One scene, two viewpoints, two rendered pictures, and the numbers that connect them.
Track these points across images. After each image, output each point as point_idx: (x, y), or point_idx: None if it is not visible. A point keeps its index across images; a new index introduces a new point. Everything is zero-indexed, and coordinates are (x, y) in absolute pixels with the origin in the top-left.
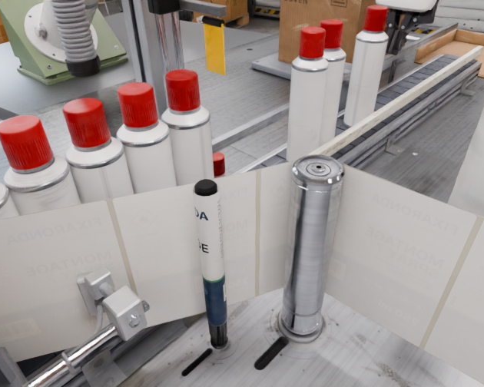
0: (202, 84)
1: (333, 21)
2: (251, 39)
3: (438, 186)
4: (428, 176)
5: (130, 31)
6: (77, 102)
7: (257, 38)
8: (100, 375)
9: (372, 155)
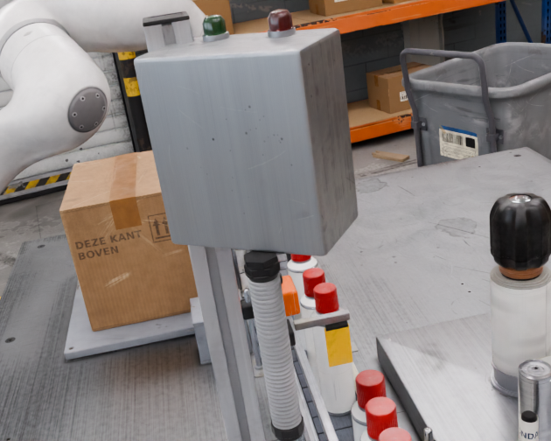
0: (46, 418)
1: (314, 271)
2: None
3: (441, 352)
4: (424, 349)
5: (223, 381)
6: (387, 439)
7: None
8: None
9: None
